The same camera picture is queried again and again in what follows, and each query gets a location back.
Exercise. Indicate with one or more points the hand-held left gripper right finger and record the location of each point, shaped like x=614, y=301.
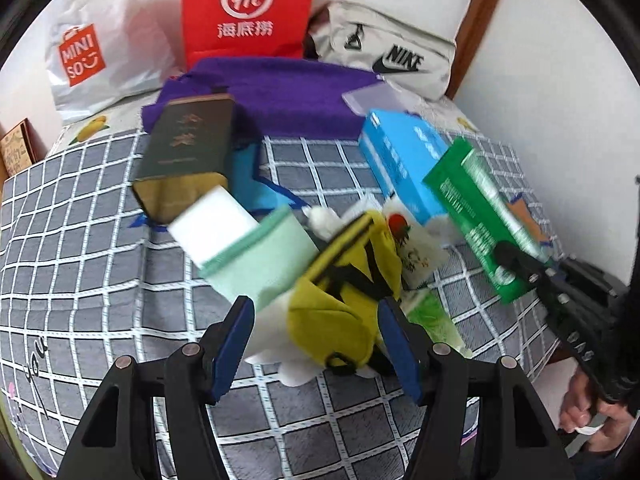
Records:
x=400, y=355

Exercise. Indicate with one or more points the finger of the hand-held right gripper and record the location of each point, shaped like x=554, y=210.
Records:
x=525, y=262
x=575, y=335

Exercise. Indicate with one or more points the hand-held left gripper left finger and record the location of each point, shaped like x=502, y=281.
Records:
x=235, y=355

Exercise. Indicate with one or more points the green tissue packet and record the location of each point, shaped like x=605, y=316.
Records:
x=435, y=320

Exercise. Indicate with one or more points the yellow pouch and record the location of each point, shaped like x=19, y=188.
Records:
x=320, y=310

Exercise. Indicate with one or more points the dark green box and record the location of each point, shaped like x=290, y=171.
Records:
x=185, y=145

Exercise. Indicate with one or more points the person's right forearm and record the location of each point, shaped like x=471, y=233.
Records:
x=625, y=460

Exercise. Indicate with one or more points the person's right hand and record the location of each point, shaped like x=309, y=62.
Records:
x=575, y=410

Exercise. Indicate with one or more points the white socks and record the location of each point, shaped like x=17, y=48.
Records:
x=295, y=370

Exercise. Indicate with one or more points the fruit print packet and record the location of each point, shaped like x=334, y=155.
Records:
x=417, y=257

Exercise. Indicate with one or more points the white sponge block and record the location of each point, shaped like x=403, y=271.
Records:
x=215, y=220

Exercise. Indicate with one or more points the grey checkered blanket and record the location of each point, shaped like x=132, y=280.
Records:
x=100, y=285

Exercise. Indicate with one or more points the blue tissue pack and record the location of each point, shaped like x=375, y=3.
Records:
x=400, y=160

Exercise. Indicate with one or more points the clear plastic bag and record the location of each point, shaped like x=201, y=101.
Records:
x=370, y=97

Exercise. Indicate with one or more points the wooden headboard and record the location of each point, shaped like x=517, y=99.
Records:
x=482, y=10

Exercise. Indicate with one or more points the beige sling bag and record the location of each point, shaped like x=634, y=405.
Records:
x=400, y=35

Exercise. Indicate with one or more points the purple towel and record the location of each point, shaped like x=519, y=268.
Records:
x=280, y=95

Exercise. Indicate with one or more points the patterned box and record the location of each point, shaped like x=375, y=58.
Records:
x=15, y=152

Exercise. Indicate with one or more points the white plastic shopping bag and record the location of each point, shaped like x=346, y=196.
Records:
x=125, y=35

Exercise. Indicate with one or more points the red paper bag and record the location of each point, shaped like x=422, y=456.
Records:
x=210, y=10

